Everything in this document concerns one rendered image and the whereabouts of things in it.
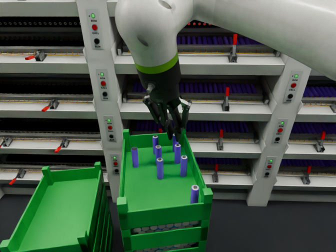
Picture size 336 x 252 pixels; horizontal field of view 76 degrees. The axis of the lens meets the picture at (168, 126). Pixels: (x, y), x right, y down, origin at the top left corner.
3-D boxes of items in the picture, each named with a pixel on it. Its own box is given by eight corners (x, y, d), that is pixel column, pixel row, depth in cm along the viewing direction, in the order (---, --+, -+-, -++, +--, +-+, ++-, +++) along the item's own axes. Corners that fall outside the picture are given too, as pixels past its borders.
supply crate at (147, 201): (210, 219, 49) (214, 194, 45) (120, 230, 47) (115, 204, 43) (183, 144, 75) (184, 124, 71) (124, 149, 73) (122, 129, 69)
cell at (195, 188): (198, 209, 51) (200, 189, 48) (190, 210, 51) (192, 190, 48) (196, 203, 53) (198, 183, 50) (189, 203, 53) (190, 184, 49)
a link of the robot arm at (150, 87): (185, 45, 46) (146, 42, 49) (166, 82, 40) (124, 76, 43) (187, 67, 51) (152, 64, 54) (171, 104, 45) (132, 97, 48)
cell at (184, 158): (187, 176, 61) (188, 158, 58) (180, 177, 61) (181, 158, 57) (185, 172, 62) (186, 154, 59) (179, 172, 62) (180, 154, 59)
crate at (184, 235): (207, 240, 53) (210, 219, 49) (124, 251, 51) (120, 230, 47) (183, 162, 79) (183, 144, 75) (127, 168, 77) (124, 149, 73)
